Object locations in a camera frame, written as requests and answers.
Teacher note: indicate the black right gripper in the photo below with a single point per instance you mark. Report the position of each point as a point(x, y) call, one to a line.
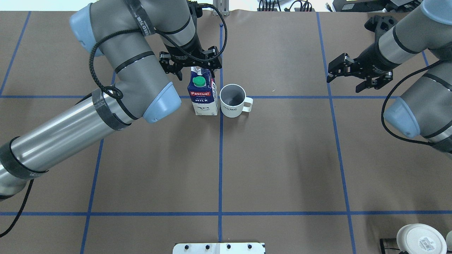
point(370, 57)

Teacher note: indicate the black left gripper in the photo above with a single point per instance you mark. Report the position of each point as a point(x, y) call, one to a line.
point(189, 49)

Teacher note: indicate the blue white milk carton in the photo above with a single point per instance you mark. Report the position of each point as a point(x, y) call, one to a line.
point(203, 92)

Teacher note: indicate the white ceramic mug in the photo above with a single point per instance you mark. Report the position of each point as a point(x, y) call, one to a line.
point(234, 101)

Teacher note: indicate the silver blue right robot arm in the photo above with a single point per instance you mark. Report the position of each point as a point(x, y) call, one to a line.
point(417, 109)

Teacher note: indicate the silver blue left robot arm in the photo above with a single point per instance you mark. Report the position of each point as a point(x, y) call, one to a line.
point(133, 45)

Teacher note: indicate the aluminium frame post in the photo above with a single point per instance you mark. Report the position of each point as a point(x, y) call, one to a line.
point(223, 7)

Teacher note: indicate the black wire rack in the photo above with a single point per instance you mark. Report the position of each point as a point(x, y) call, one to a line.
point(388, 246)

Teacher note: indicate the white pedestal column base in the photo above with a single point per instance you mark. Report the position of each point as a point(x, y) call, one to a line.
point(220, 248)

